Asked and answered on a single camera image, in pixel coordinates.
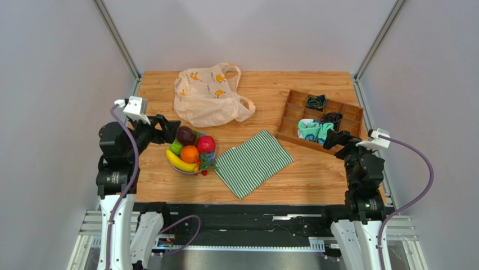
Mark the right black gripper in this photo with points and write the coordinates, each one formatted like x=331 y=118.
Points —
x=344 y=142

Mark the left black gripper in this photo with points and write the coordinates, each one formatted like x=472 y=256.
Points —
x=168 y=127

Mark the dark red apple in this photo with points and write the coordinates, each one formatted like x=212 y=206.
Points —
x=185 y=136

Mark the orange fruit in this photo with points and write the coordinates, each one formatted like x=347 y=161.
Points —
x=189 y=154

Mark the red pomegranate fruit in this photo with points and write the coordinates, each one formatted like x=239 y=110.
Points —
x=206 y=144

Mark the translucent banana print plastic bag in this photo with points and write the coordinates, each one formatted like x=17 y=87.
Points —
x=208 y=97

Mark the cherry sprig with leaves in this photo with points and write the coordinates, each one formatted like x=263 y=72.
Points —
x=206 y=163

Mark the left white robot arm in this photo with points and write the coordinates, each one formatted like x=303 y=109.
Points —
x=118 y=170

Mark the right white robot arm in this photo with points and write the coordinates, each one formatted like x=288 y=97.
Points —
x=359 y=224

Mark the light green fruit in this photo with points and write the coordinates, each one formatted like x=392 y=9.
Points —
x=176 y=147

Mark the teal white socks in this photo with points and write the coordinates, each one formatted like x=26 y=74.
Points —
x=313 y=130

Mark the dark green mango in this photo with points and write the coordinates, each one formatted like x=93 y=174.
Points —
x=198 y=135

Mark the yellow banana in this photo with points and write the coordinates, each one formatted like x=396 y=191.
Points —
x=180 y=165

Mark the wooden compartment tray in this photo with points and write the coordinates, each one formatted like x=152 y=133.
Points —
x=295 y=109

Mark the blue plate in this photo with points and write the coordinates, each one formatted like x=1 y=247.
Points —
x=193 y=157

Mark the green striped cloth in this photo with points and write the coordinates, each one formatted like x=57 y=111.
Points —
x=246 y=167

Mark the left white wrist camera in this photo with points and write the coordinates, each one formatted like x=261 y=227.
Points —
x=134 y=108

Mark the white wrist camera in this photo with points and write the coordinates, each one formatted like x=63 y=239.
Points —
x=134 y=108
x=378 y=140

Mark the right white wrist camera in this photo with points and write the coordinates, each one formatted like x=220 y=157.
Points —
x=378 y=140

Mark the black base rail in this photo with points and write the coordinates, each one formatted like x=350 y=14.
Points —
x=247 y=225

